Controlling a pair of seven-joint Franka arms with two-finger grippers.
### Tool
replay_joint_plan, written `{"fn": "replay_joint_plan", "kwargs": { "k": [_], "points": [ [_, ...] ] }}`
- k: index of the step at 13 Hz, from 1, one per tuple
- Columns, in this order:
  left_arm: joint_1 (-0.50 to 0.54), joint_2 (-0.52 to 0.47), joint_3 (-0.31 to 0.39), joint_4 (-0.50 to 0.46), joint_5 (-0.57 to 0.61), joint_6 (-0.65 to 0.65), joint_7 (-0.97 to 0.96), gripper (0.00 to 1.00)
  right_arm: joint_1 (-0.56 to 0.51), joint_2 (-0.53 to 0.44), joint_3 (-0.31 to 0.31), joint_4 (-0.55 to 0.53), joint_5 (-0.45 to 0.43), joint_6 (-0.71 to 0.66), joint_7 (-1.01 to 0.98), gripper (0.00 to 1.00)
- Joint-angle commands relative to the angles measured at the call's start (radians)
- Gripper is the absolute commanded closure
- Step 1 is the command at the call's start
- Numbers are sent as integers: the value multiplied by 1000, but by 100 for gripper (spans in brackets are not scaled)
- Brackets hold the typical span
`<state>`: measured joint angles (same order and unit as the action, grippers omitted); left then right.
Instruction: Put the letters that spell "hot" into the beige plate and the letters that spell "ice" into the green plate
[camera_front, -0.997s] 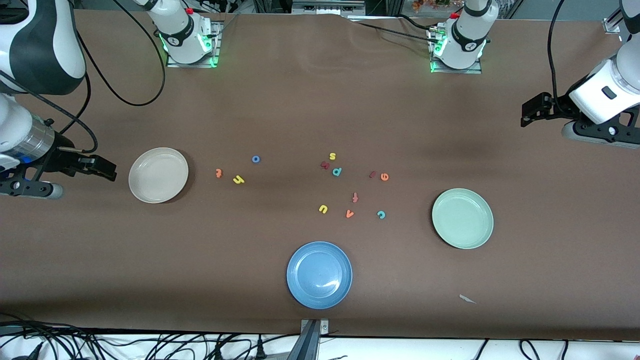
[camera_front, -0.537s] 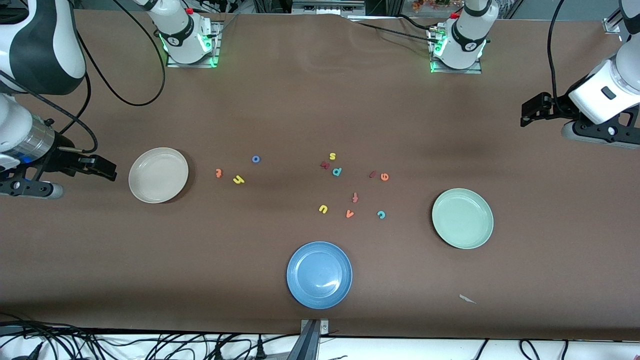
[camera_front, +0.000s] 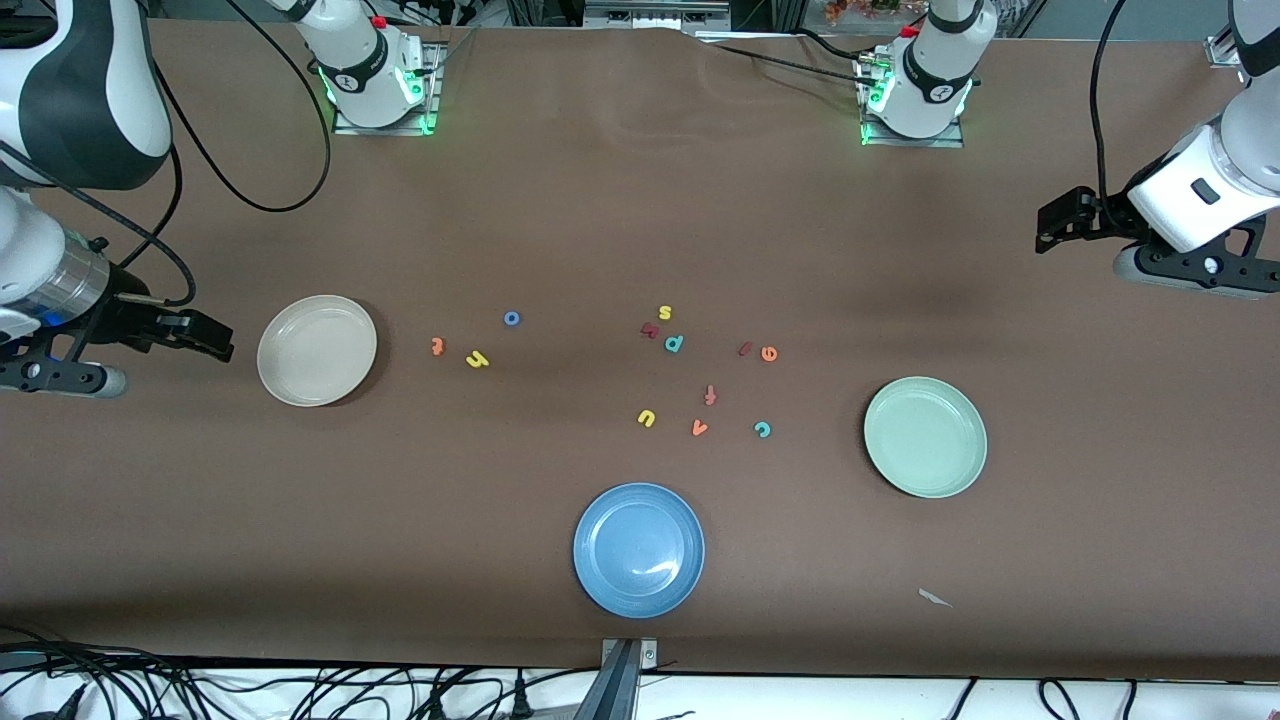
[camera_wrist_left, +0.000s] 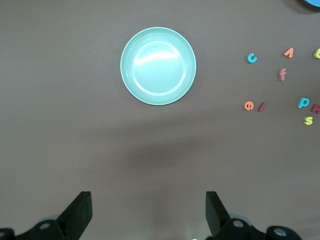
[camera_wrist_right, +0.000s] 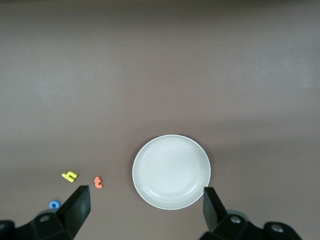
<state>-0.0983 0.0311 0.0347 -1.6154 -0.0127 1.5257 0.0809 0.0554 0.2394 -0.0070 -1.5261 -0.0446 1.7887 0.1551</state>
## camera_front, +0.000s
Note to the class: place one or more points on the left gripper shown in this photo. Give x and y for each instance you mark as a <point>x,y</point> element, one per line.
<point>1108,214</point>

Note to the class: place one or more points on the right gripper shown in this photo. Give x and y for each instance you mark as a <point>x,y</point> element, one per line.
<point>127,316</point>

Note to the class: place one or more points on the yellow letter h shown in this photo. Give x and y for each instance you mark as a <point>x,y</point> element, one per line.
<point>477,359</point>

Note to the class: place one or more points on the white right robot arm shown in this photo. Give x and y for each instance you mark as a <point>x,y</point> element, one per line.
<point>90,100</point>

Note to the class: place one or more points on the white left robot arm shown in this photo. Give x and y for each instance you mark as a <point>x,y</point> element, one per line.
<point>940,80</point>

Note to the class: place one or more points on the beige brown plate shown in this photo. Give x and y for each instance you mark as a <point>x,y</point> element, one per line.
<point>317,350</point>

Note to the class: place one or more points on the light green plate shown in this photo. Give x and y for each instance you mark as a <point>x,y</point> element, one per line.
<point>925,437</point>

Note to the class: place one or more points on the orange flower bunch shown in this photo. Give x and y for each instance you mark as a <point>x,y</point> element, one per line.
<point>860,10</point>

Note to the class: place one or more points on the small white paper scrap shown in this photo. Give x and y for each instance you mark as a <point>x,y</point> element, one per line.
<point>935,598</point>

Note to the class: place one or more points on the large table cover sheet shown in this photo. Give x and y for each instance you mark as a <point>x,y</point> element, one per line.
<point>600,200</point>

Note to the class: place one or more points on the grey power strip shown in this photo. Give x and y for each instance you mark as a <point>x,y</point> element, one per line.
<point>655,15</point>

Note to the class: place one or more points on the blue plate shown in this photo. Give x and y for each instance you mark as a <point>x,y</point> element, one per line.
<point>638,550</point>

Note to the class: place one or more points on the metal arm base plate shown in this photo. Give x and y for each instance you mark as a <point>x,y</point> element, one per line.
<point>955,138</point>
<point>430,100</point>

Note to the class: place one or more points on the aluminium frame rail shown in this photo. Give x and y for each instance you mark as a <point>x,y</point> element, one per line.
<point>1222,50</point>

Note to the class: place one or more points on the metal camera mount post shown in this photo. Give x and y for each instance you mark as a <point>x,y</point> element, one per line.
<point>625,680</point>

